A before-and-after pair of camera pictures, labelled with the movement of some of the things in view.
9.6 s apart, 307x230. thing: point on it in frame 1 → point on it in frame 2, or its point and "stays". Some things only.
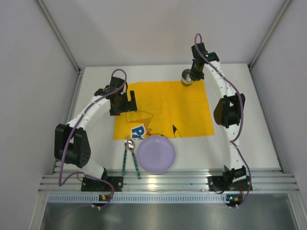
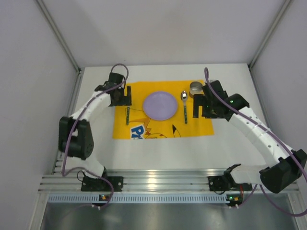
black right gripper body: x=196 y=73 → x=200 y=104
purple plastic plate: x=156 y=155 → x=160 y=105
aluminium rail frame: x=277 y=181 stays
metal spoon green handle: x=131 y=145 → x=184 y=96
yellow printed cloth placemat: x=167 y=109 stays
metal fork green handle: x=123 y=165 → x=128 y=115
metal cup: x=186 y=80 → x=195 y=88
